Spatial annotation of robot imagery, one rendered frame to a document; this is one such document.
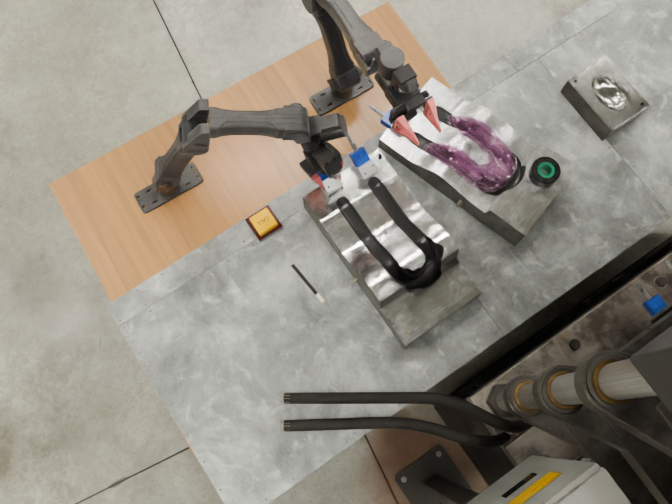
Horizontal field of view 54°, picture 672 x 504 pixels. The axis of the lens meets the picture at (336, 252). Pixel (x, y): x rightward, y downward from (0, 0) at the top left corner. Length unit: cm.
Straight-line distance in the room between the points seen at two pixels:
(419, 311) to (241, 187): 64
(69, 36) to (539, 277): 235
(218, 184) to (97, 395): 114
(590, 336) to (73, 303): 196
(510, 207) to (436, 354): 46
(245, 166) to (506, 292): 85
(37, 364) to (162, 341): 106
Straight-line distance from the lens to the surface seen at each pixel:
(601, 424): 147
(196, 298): 193
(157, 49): 323
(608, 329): 204
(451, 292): 186
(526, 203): 192
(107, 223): 206
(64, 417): 285
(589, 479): 126
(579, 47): 232
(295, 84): 213
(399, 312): 183
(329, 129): 168
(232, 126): 162
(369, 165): 187
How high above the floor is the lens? 265
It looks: 75 degrees down
